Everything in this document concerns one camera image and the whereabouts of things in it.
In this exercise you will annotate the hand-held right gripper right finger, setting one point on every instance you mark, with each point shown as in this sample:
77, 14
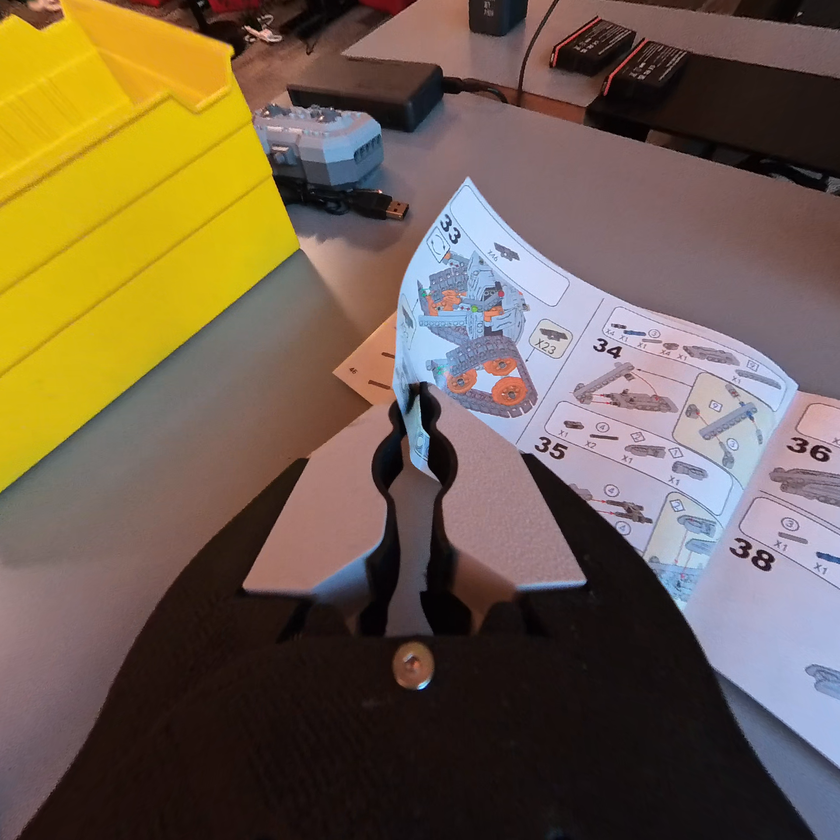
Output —
505, 518

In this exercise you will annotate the toy instruction booklet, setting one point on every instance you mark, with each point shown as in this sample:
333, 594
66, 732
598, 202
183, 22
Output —
623, 367

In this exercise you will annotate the grey toy hub block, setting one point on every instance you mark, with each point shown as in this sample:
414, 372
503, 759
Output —
315, 144

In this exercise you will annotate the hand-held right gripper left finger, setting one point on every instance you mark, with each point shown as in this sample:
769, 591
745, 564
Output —
315, 525

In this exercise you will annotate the black power adapter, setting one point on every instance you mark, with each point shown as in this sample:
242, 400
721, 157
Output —
367, 85

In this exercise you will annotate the light grey side table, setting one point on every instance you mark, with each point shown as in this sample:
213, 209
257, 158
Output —
722, 26

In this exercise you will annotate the grey desk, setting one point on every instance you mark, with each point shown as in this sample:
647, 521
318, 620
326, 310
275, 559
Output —
623, 216

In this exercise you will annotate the black battery with red edge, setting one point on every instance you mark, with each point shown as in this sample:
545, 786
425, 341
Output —
590, 43
646, 69

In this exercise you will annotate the yellow plastic bin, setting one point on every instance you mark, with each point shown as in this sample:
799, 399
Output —
131, 262

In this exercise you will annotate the dark grey box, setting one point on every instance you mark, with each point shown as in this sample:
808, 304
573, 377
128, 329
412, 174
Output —
497, 16

